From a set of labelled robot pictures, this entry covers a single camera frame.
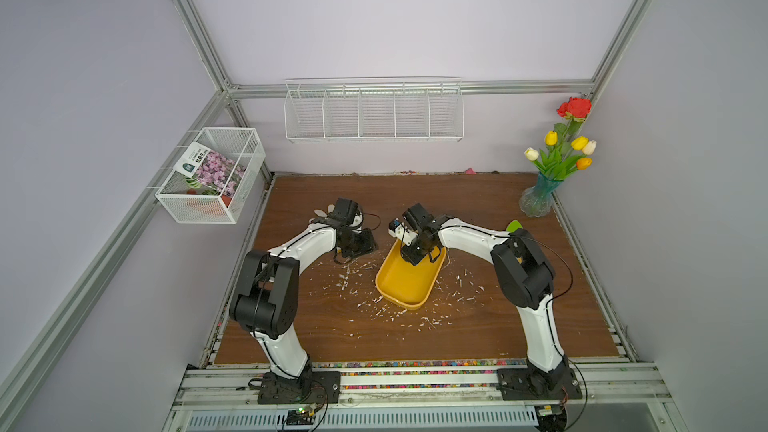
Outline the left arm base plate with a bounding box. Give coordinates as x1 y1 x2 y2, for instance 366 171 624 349
257 369 341 405

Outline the yellow plastic storage box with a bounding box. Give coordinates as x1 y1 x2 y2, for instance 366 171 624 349
375 239 447 311

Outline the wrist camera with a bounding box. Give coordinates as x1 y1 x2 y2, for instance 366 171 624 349
328 198 364 227
388 203 434 246

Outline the white wire wall shelf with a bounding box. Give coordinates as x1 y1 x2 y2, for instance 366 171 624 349
283 79 465 142

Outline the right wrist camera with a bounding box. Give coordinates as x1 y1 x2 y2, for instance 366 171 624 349
388 203 434 246

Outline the purple flower seed packet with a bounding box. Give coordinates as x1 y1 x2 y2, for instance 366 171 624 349
173 142 246 198

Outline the white cotton work glove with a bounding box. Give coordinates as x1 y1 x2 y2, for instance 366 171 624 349
314 204 335 219

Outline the aluminium front rail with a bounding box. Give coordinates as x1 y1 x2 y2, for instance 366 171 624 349
163 360 689 431

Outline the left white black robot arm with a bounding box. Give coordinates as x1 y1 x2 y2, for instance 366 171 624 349
229 222 377 382

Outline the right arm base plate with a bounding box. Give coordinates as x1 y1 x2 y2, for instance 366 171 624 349
497 364 584 403

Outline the green yellow toy trowel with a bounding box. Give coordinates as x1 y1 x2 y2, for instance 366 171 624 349
506 220 523 233

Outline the glass vase with flowers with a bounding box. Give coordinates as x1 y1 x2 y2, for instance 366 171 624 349
519 97 598 218

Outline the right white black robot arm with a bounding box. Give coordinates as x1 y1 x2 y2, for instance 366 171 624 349
388 218 567 374

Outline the white wire basket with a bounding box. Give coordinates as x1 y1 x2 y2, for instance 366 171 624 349
155 127 265 224

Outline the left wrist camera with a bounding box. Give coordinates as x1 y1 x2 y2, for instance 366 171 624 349
328 198 364 227

